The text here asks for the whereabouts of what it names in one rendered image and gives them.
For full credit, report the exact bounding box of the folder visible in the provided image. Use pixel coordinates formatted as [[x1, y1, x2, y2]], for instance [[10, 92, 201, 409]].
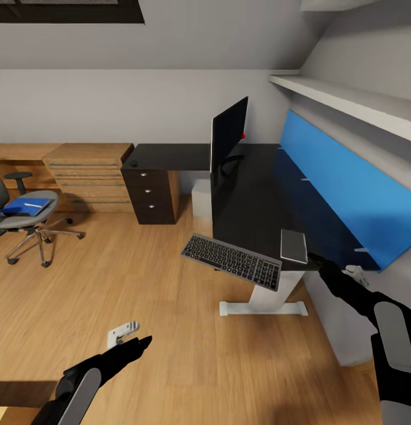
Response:
[[0, 197, 50, 217]]

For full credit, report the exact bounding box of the keyboard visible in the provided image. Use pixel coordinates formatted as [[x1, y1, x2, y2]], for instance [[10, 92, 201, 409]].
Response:
[[180, 232, 282, 292]]

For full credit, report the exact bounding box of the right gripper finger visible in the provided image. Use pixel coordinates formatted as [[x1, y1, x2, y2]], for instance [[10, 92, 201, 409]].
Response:
[[306, 252, 330, 267]]

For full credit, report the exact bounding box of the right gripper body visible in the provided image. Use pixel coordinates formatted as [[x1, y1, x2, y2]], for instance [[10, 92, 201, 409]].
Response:
[[318, 261, 360, 301]]

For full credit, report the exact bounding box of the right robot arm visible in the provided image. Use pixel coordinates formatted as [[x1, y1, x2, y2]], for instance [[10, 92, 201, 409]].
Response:
[[306, 252, 411, 425]]

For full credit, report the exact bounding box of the notebook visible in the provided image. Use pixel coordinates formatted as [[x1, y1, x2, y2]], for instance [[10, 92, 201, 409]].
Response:
[[280, 228, 308, 264]]

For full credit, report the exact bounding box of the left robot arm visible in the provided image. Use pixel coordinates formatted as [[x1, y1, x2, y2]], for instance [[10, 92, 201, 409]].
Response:
[[31, 321, 153, 425]]

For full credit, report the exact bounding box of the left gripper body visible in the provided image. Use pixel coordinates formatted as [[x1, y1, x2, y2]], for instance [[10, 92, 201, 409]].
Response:
[[106, 337, 142, 375]]

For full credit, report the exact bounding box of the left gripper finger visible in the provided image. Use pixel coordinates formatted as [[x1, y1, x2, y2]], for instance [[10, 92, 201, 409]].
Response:
[[139, 335, 153, 355]]

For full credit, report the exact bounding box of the swivel chair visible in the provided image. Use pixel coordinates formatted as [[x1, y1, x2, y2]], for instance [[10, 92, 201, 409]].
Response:
[[0, 172, 83, 268]]

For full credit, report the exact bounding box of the monitor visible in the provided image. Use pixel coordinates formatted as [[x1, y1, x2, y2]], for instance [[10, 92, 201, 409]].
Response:
[[210, 96, 248, 173]]

